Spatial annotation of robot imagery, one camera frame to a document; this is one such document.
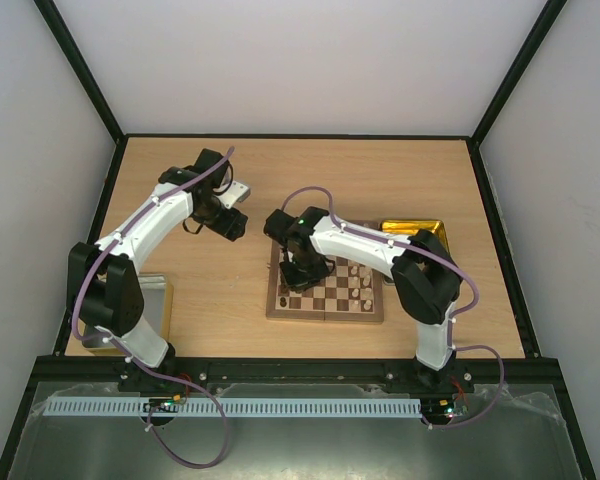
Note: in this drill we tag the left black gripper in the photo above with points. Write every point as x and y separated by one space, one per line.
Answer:
230 228

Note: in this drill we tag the wooden chess board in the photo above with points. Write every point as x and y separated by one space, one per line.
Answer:
326 302

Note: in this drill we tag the silver metal tray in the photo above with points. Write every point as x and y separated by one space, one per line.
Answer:
158 294

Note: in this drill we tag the row of light chess pieces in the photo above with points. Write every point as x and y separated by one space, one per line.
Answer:
360 289

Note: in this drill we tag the row of dark chess pieces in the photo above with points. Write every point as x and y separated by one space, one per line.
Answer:
283 287

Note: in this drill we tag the black aluminium frame rail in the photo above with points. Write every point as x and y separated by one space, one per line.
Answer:
393 375

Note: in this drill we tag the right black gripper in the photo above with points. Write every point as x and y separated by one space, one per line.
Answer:
304 272

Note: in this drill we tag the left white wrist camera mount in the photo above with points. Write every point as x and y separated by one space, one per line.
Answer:
236 193

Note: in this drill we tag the light blue slotted cable duct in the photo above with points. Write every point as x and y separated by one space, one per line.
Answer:
234 408

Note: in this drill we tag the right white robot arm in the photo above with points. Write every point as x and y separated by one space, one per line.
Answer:
421 270

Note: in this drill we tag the gold tin with dark pieces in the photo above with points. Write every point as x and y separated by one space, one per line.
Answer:
410 227

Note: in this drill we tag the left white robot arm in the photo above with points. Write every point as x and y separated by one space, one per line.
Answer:
103 288

